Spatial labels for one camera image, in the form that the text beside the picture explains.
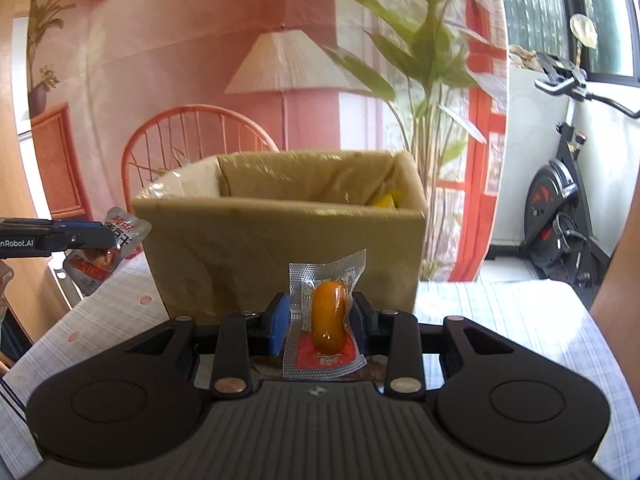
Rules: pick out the brown cardboard box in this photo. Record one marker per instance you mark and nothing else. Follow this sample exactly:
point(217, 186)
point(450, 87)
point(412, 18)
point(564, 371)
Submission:
point(280, 240)

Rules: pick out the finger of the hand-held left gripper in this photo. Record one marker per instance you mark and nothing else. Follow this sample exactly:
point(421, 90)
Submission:
point(82, 236)

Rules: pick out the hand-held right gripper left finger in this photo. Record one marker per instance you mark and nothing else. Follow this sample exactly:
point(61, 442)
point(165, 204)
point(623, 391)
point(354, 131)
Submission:
point(277, 327)

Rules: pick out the red and white snack packet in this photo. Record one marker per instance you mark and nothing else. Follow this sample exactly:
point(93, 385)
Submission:
point(122, 232)

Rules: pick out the crumpled pale cloth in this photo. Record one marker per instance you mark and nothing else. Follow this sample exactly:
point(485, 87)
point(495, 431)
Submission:
point(522, 56)

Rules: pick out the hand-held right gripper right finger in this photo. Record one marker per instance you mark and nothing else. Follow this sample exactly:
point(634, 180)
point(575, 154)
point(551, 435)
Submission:
point(357, 325)

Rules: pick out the pale round hand fan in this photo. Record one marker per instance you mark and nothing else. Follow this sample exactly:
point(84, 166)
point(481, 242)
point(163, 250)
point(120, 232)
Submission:
point(583, 30)

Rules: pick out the plaid cloth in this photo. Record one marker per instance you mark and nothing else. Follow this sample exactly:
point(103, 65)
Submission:
point(525, 320)

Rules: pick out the window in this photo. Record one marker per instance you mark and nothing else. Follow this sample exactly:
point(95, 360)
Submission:
point(550, 5)

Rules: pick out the yellow snack packet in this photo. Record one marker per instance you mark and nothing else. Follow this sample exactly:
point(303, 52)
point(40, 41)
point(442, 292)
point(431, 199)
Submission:
point(385, 200)

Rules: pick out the black exercise bike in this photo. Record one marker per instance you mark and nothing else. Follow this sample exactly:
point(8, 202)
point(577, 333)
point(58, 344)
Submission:
point(560, 210)

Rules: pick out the wall poster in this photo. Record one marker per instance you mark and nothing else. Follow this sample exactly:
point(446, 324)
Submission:
point(225, 60)

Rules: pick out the clear packet with orange snack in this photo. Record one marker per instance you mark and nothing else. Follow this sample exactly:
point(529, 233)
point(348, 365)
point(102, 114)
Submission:
point(327, 317)

